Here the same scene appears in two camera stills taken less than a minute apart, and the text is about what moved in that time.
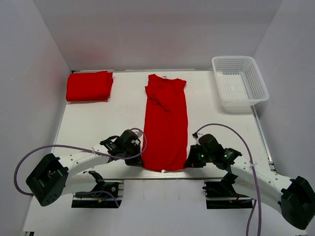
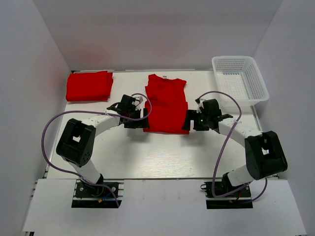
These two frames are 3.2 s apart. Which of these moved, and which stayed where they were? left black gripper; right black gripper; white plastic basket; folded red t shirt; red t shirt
Moved: red t shirt; left black gripper; right black gripper
Stayed: folded red t shirt; white plastic basket
